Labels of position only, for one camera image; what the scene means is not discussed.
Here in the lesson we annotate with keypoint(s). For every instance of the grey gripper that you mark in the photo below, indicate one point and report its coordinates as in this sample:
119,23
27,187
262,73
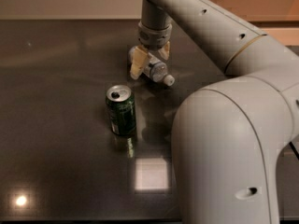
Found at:
154,37

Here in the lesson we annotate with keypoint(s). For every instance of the clear blue-label plastic bottle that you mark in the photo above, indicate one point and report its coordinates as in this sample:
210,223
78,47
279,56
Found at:
157,71

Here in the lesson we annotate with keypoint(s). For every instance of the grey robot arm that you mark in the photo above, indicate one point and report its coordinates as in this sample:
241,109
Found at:
227,137

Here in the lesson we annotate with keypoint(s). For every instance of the green soda can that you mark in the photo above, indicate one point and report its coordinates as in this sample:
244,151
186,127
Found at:
121,109

